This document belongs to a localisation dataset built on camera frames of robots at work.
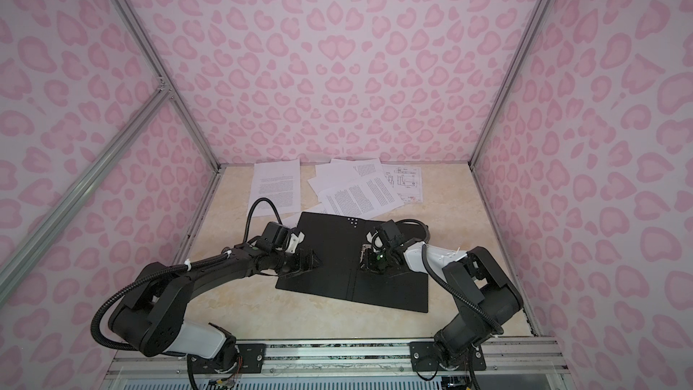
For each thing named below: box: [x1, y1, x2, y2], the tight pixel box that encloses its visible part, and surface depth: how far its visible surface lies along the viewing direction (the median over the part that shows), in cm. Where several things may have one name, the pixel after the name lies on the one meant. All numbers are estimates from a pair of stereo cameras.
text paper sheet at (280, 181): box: [249, 158, 302, 217], surface depth 116 cm
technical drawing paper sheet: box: [381, 164, 424, 204], surface depth 116 cm
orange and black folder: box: [275, 211, 429, 314], surface depth 89 cm
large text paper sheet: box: [317, 172, 406, 220], surface depth 109 cm
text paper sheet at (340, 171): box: [306, 157, 384, 194], surface depth 120 cm
